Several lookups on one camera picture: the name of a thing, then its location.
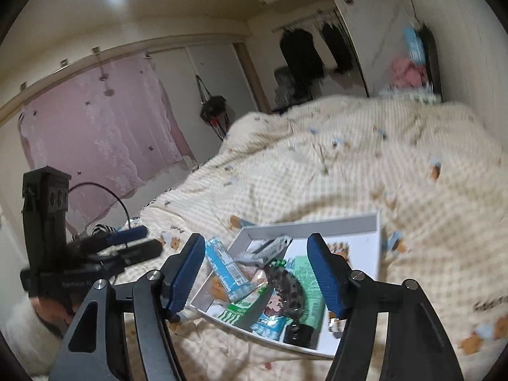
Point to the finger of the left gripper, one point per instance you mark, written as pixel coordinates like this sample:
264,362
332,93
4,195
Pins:
127,236
142,252

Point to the checkered cartoon bed quilt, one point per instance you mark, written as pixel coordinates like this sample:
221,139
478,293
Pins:
433,173

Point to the pink lace curtain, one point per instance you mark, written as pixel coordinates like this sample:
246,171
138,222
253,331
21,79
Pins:
111,128

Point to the dark headboard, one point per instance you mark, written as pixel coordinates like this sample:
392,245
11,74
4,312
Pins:
431,59

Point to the green white snack packet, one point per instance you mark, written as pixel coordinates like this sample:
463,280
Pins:
244,313

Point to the black hanging bag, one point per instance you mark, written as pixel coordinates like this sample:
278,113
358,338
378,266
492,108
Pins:
213,111

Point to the packaged orange bread bun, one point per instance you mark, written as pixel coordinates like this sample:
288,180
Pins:
211,293

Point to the pink clothes pile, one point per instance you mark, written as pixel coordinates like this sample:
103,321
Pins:
408,75

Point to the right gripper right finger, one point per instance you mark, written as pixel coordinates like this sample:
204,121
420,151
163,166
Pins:
417,346

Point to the person left hand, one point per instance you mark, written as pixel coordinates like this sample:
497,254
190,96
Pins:
53,315

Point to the silver white foil packet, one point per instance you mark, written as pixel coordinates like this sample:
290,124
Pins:
265,253

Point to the hanging black clothes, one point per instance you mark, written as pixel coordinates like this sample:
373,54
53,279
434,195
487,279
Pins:
304,68

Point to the light blue snack packet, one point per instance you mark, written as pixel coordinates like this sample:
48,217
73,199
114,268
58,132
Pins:
272,320

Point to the white fuzzy sleeve left forearm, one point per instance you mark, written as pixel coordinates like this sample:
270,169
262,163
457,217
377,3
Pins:
30,341

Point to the white shallow cardboard box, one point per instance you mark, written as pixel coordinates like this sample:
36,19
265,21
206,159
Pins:
362,233

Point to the green cosmetic tube black cap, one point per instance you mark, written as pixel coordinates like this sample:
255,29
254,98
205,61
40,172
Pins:
305,332

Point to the long blue candy bar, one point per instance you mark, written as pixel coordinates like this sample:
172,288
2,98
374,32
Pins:
225,268

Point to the brown orange candy bar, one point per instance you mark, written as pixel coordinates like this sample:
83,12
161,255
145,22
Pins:
341,304

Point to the blue wet wipes pack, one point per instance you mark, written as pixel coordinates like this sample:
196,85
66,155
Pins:
414,45

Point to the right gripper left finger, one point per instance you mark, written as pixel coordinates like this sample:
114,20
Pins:
95,346

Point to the dark leopard hair claw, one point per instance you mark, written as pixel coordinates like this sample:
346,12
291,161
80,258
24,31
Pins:
288,288

